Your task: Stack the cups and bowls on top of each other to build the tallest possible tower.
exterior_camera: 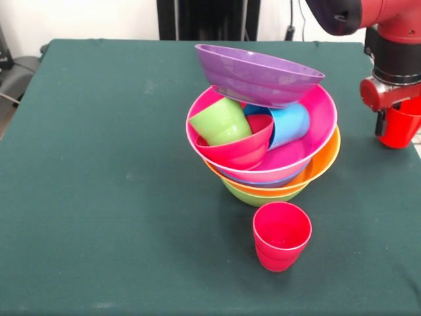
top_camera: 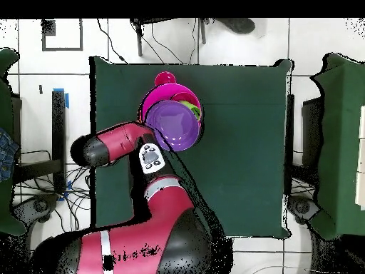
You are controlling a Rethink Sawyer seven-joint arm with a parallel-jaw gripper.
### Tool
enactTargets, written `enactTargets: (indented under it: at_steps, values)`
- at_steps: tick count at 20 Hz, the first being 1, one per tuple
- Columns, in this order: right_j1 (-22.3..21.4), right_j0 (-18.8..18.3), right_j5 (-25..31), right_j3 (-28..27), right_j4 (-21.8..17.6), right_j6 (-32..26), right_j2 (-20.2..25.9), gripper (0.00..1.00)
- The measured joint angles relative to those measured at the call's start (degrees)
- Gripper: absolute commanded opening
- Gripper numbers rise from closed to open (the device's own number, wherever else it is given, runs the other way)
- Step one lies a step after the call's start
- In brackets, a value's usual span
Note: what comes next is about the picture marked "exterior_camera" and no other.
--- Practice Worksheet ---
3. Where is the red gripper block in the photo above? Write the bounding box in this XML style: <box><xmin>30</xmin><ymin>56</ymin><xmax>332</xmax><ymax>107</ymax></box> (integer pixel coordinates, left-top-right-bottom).
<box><xmin>359</xmin><ymin>77</ymin><xmax>421</xmax><ymax>137</ymax></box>

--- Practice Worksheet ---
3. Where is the red cup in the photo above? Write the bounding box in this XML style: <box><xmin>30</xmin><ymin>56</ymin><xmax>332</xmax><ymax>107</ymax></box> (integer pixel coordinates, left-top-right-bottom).
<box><xmin>377</xmin><ymin>98</ymin><xmax>421</xmax><ymax>149</ymax></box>

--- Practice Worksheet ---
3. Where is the large magenta bowl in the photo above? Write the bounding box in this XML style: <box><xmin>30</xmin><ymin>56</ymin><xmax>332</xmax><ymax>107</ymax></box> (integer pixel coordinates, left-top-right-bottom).
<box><xmin>186</xmin><ymin>84</ymin><xmax>339</xmax><ymax>174</ymax></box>

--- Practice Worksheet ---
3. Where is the large orange bowl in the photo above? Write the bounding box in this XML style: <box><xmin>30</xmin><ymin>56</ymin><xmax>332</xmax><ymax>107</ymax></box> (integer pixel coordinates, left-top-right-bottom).
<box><xmin>203</xmin><ymin>126</ymin><xmax>341</xmax><ymax>198</ymax></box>

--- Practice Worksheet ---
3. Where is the blue cup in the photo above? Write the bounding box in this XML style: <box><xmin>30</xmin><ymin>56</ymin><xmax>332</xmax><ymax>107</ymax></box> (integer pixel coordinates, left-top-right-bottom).
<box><xmin>243</xmin><ymin>103</ymin><xmax>311</xmax><ymax>151</ymax></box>

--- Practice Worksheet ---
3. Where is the blue bowl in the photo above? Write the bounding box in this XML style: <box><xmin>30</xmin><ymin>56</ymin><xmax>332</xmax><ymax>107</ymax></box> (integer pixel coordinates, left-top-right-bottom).
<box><xmin>216</xmin><ymin>164</ymin><xmax>309</xmax><ymax>189</ymax></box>

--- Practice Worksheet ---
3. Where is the purple bowl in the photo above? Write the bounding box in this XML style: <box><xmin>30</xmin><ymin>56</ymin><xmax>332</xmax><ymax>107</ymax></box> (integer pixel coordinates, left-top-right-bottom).
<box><xmin>194</xmin><ymin>43</ymin><xmax>326</xmax><ymax>109</ymax></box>

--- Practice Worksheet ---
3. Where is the small crimson pink bowl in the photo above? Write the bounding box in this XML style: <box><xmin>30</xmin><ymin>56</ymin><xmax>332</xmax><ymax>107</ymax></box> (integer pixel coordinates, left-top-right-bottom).
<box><xmin>194</xmin><ymin>114</ymin><xmax>274</xmax><ymax>171</ymax></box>

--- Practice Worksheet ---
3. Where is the green bowl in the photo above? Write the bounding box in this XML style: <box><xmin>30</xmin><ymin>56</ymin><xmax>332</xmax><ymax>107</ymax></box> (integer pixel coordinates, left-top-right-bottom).
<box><xmin>220</xmin><ymin>179</ymin><xmax>303</xmax><ymax>207</ymax></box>

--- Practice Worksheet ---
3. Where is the green cup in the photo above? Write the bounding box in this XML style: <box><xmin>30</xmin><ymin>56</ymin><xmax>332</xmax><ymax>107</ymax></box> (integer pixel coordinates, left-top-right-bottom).
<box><xmin>188</xmin><ymin>97</ymin><xmax>253</xmax><ymax>147</ymax></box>

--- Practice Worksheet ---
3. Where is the crimson pink cup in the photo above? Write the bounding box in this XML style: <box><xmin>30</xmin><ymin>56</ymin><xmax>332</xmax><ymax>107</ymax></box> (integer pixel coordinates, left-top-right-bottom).
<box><xmin>253</xmin><ymin>201</ymin><xmax>312</xmax><ymax>273</ymax></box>

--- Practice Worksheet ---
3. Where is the dark green tablecloth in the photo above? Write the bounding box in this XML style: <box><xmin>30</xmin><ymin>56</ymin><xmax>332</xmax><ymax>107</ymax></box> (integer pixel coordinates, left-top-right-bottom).
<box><xmin>0</xmin><ymin>38</ymin><xmax>421</xmax><ymax>316</ymax></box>

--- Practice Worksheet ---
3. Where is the black office chair base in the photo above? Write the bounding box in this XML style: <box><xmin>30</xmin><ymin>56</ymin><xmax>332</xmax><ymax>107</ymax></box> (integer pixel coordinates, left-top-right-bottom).
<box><xmin>0</xmin><ymin>24</ymin><xmax>49</xmax><ymax>99</ymax></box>

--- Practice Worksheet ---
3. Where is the black hanging cable with plug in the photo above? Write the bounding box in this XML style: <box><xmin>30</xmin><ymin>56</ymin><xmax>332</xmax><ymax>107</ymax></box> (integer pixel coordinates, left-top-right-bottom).
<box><xmin>284</xmin><ymin>0</ymin><xmax>307</xmax><ymax>42</ymax></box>

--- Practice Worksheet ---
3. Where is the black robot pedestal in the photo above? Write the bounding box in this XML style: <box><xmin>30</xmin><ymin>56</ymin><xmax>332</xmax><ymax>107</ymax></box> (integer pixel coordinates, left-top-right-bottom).
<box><xmin>157</xmin><ymin>0</ymin><xmax>260</xmax><ymax>42</ymax></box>

